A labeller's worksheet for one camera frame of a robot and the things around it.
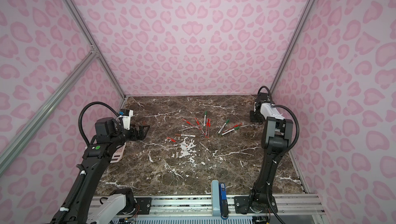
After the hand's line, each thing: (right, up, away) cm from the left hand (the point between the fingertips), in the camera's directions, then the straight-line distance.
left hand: (141, 123), depth 77 cm
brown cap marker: (+19, -10, +21) cm, 30 cm away
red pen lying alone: (+12, -12, +19) cm, 26 cm away
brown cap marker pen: (+65, -3, +21) cm, 68 cm away
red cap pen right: (+53, -4, +26) cm, 60 cm away
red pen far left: (+21, -2, +28) cm, 35 cm away
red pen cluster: (+35, -4, +26) cm, 43 cm away
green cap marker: (+52, -6, +24) cm, 58 cm away
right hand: (+66, +1, +24) cm, 71 cm away
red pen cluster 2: (+27, -2, +27) cm, 38 cm away
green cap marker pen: (+44, -5, +24) cm, 50 cm away
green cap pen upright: (+32, +1, +29) cm, 43 cm away
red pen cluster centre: (+34, -4, +25) cm, 42 cm away
